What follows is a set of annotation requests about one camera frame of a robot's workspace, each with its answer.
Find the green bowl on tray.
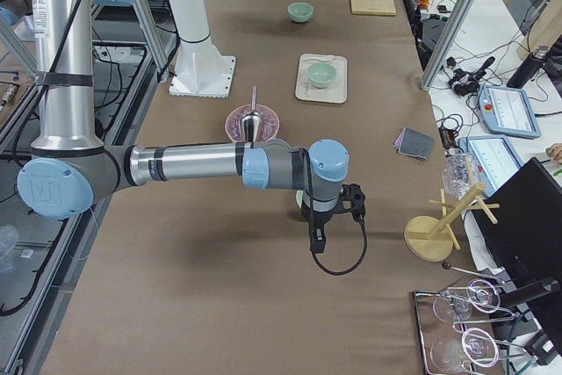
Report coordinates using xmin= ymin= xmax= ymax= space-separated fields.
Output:
xmin=307 ymin=62 xmax=337 ymax=89

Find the black power adapter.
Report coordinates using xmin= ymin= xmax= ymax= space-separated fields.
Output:
xmin=438 ymin=126 xmax=457 ymax=150

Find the black monitor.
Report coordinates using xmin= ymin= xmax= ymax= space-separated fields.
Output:
xmin=474 ymin=158 xmax=561 ymax=287

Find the aluminium frame post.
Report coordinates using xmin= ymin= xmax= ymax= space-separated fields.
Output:
xmin=420 ymin=0 xmax=475 ymax=92

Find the grey purple cloth stack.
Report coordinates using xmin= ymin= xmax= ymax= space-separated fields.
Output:
xmin=394 ymin=127 xmax=435 ymax=161

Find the clear plastic cup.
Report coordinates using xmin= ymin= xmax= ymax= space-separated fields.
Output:
xmin=443 ymin=154 xmax=481 ymax=198

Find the cream rabbit serving tray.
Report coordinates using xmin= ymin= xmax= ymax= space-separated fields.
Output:
xmin=295 ymin=54 xmax=348 ymax=104

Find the upper teach pendant tablet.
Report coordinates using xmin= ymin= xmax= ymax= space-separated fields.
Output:
xmin=478 ymin=85 xmax=542 ymax=139

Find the white camera pillar base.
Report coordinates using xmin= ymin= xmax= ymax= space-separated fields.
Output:
xmin=169 ymin=0 xmax=236 ymax=98

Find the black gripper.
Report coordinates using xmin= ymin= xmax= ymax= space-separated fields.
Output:
xmin=335 ymin=184 xmax=366 ymax=222

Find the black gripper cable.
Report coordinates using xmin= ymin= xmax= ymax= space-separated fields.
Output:
xmin=309 ymin=214 xmax=369 ymax=276

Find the wooden cutting board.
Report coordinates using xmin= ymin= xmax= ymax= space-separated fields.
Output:
xmin=350 ymin=0 xmax=396 ymax=16

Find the teach pendant tablet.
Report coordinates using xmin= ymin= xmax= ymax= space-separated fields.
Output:
xmin=458 ymin=135 xmax=523 ymax=197
xmin=478 ymin=85 xmax=542 ymax=139

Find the pink bowl with ice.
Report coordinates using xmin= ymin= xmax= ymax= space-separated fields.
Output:
xmin=224 ymin=104 xmax=280 ymax=142

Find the metal ice scoop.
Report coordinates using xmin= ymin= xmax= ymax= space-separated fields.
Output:
xmin=240 ymin=85 xmax=263 ymax=142

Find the metal glass rack tray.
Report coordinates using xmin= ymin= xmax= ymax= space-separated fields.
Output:
xmin=411 ymin=278 xmax=529 ymax=374

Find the green bowl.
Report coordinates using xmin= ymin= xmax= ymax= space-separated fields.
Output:
xmin=295 ymin=191 xmax=304 ymax=208
xmin=287 ymin=2 xmax=314 ymax=24
xmin=307 ymin=62 xmax=337 ymax=89

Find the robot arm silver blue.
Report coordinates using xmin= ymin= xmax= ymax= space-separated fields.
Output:
xmin=18 ymin=0 xmax=365 ymax=227
xmin=1 ymin=0 xmax=32 ymax=26

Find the lower teach pendant tablet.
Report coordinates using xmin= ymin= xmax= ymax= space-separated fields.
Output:
xmin=458 ymin=135 xmax=523 ymax=197

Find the wine glass lower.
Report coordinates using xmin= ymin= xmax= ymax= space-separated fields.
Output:
xmin=430 ymin=328 xmax=500 ymax=374

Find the wine glass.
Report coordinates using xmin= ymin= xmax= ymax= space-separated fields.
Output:
xmin=430 ymin=328 xmax=500 ymax=374
xmin=433 ymin=279 xmax=500 ymax=323

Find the black water bottle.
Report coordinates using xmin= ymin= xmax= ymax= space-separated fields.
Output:
xmin=507 ymin=46 xmax=550 ymax=89

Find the wine glass upper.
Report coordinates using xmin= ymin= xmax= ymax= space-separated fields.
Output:
xmin=433 ymin=279 xmax=500 ymax=323

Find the wooden mug tree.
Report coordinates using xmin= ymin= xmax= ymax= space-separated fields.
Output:
xmin=404 ymin=179 xmax=500 ymax=262

